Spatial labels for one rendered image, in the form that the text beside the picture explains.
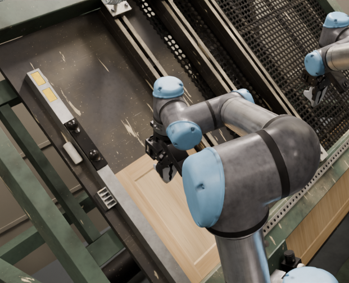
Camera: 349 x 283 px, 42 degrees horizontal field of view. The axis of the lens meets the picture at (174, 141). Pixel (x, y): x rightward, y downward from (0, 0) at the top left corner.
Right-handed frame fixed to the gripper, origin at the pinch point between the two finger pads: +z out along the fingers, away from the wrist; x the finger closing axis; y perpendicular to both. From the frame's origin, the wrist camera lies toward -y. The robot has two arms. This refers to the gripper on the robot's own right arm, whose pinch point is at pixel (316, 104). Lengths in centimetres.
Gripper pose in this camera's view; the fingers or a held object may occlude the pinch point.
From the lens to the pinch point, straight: 178.2
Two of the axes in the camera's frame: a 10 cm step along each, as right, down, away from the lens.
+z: -0.4, 7.2, 6.9
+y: -6.5, -5.4, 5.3
